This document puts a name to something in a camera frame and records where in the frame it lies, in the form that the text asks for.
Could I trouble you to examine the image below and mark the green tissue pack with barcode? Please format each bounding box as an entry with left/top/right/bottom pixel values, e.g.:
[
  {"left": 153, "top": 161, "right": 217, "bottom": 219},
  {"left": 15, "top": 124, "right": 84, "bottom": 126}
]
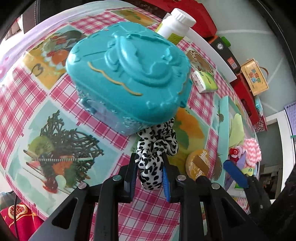
[{"left": 233, "top": 167, "right": 254, "bottom": 189}]

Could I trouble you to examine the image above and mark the yellow round soap pack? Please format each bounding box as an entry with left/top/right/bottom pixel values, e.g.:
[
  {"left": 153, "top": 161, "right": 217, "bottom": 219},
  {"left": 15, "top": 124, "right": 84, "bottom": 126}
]
[{"left": 185, "top": 149, "right": 210, "bottom": 181}]

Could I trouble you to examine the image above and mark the purple tissue pack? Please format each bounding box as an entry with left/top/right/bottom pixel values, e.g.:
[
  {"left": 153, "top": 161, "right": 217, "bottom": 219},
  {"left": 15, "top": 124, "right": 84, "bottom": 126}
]
[{"left": 223, "top": 153, "right": 245, "bottom": 190}]

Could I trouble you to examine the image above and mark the leopard print scrunchie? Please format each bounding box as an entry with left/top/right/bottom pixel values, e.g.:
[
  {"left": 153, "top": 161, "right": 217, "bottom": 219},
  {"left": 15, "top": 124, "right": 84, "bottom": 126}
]
[{"left": 134, "top": 118, "right": 179, "bottom": 190}]

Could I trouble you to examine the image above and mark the green tissue pack with logo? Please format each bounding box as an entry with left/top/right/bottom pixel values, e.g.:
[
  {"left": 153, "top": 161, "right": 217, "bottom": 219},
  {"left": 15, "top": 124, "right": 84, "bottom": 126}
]
[{"left": 191, "top": 70, "right": 218, "bottom": 93}]

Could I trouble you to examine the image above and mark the pink white striped towel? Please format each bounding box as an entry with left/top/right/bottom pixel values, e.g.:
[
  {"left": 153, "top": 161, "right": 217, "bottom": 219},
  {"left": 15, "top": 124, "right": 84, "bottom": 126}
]
[{"left": 243, "top": 138, "right": 262, "bottom": 168}]

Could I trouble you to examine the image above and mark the teal rimmed white tray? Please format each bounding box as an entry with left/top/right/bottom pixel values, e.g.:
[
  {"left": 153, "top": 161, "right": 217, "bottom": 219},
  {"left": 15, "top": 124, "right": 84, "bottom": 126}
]
[{"left": 212, "top": 96, "right": 262, "bottom": 198}]

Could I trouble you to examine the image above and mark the white shelf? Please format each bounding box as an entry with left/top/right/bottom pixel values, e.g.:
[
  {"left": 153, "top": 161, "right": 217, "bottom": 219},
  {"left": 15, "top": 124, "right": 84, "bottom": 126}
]
[{"left": 266, "top": 110, "right": 295, "bottom": 192}]

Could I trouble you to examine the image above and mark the red pink flower hair clip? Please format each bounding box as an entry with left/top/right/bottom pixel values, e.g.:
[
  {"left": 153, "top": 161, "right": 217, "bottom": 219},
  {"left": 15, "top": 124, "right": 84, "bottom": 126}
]
[{"left": 229, "top": 146, "right": 243, "bottom": 163}]

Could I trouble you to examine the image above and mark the green cloth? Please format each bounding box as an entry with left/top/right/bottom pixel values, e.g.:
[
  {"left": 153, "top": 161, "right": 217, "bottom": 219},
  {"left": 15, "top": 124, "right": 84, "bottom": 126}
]
[{"left": 229, "top": 113, "right": 245, "bottom": 148}]

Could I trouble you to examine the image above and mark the red patterned box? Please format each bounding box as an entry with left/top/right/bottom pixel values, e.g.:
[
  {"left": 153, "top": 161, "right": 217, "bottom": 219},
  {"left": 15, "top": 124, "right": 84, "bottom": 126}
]
[{"left": 253, "top": 115, "right": 267, "bottom": 133}]

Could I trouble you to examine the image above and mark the blue wet wipes pack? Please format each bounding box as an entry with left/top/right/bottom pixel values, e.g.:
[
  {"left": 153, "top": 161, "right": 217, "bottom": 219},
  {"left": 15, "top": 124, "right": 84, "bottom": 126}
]
[{"left": 254, "top": 95, "right": 263, "bottom": 116}]

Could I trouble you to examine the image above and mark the red embroidered cloth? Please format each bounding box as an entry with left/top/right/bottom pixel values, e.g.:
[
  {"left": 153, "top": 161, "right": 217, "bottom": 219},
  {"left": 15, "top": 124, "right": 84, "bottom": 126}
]
[{"left": 1, "top": 202, "right": 44, "bottom": 241}]

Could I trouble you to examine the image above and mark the teal plastic box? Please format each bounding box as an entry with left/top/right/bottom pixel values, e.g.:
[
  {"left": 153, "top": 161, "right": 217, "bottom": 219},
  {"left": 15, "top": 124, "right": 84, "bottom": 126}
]
[{"left": 66, "top": 22, "right": 193, "bottom": 136}]

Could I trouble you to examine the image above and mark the yellow gift bag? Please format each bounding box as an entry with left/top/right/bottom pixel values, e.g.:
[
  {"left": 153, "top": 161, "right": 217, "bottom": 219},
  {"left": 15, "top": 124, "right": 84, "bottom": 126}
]
[{"left": 241, "top": 59, "right": 269, "bottom": 96}]

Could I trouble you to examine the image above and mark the black box with QR code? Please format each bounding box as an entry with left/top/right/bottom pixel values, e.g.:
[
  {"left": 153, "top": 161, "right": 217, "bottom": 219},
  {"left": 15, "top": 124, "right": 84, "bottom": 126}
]
[{"left": 208, "top": 35, "right": 241, "bottom": 75}]

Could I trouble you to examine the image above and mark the white pill bottle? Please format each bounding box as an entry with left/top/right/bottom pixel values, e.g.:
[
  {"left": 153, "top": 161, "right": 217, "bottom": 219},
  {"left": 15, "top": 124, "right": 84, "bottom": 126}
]
[{"left": 155, "top": 8, "right": 196, "bottom": 45}]

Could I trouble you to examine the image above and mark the open red gift box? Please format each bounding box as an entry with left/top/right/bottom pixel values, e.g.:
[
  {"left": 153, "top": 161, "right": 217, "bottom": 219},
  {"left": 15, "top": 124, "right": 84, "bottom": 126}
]
[{"left": 145, "top": 0, "right": 217, "bottom": 38}]

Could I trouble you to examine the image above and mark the red gift box with handle slot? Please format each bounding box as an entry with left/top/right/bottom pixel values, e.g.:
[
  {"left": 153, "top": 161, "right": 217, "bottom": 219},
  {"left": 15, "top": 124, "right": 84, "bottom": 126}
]
[{"left": 230, "top": 73, "right": 259, "bottom": 125}]

